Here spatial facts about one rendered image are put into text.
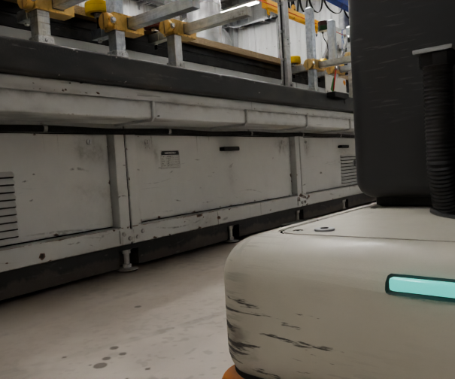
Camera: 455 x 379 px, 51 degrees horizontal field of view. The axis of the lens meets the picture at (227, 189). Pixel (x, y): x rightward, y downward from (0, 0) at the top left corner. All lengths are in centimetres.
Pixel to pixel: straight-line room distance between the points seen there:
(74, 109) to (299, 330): 103
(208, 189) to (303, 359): 165
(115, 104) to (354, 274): 113
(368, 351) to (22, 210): 124
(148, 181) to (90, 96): 54
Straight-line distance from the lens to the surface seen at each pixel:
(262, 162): 248
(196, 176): 206
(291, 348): 53
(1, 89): 131
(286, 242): 54
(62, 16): 143
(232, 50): 226
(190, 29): 170
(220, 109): 186
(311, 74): 250
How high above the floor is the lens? 37
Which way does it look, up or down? 3 degrees down
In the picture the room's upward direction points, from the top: 4 degrees counter-clockwise
